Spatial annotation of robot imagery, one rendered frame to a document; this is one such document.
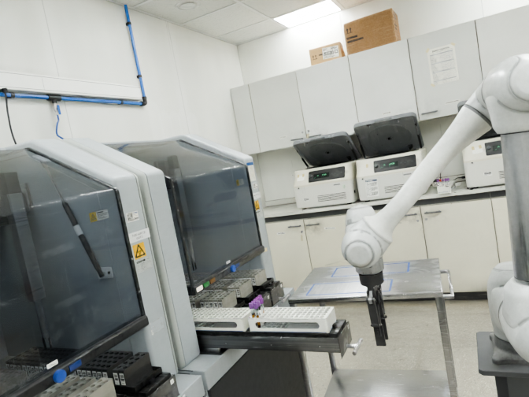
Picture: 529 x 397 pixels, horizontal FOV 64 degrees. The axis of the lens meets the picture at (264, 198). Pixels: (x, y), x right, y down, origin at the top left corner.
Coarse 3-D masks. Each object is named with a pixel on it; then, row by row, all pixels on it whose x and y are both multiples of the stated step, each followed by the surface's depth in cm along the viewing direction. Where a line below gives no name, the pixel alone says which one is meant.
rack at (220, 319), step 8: (192, 312) 168; (200, 312) 166; (208, 312) 164; (216, 312) 163; (224, 312) 161; (232, 312) 160; (240, 312) 158; (248, 312) 156; (200, 320) 159; (208, 320) 158; (216, 320) 156; (224, 320) 154; (232, 320) 153; (240, 320) 151; (200, 328) 160; (208, 328) 158; (216, 328) 157; (224, 328) 155; (232, 328) 154; (240, 328) 152
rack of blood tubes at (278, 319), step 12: (264, 312) 153; (276, 312) 151; (288, 312) 149; (300, 312) 147; (312, 312) 145; (324, 312) 143; (252, 324) 149; (264, 324) 152; (276, 324) 150; (288, 324) 152; (300, 324) 151; (312, 324) 149; (324, 324) 138
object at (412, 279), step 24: (384, 264) 200; (408, 264) 193; (432, 264) 187; (312, 288) 184; (336, 288) 178; (360, 288) 173; (384, 288) 167; (408, 288) 163; (432, 288) 158; (336, 384) 204; (360, 384) 200; (384, 384) 196; (408, 384) 193; (432, 384) 190; (456, 384) 198
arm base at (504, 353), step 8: (496, 336) 127; (496, 344) 128; (504, 344) 124; (496, 352) 126; (504, 352) 124; (512, 352) 122; (496, 360) 123; (504, 360) 122; (512, 360) 121; (520, 360) 120
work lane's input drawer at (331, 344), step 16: (336, 320) 146; (208, 336) 157; (224, 336) 153; (240, 336) 150; (256, 336) 148; (272, 336) 145; (288, 336) 143; (304, 336) 141; (320, 336) 138; (336, 336) 136; (336, 352) 135; (352, 352) 135
